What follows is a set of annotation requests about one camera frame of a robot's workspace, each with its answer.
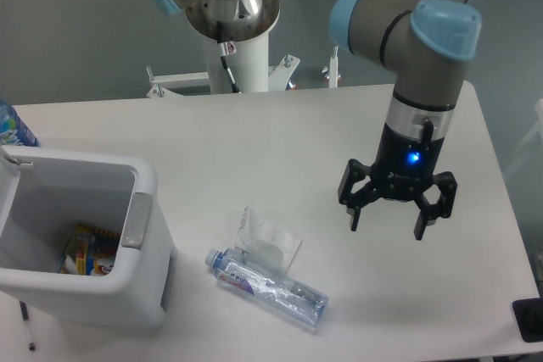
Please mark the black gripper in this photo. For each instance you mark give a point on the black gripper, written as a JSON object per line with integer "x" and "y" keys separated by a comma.
{"x": 403, "y": 170}

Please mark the white push-lid trash can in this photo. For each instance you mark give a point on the white push-lid trash can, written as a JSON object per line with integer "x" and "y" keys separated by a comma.
{"x": 45, "y": 195}

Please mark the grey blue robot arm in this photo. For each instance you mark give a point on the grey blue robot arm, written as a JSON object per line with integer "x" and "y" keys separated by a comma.
{"x": 426, "y": 43}

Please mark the colourful snack packaging trash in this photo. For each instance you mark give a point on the colourful snack packaging trash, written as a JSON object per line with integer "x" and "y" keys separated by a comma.
{"x": 90, "y": 251}

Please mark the clear plastic wrapper bag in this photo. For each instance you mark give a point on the clear plastic wrapper bag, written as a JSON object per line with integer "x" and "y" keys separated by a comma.
{"x": 266, "y": 242}

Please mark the clear crushed plastic bottle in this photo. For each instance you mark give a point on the clear crushed plastic bottle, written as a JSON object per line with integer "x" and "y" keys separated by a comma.
{"x": 294, "y": 298}

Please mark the black device at edge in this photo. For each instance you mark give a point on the black device at edge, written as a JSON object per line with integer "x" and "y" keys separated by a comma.
{"x": 528, "y": 314}

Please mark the blue labelled bottle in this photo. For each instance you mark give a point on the blue labelled bottle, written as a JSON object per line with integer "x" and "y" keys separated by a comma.
{"x": 14, "y": 131}

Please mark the black pen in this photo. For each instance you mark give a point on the black pen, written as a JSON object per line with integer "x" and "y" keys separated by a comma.
{"x": 27, "y": 325}

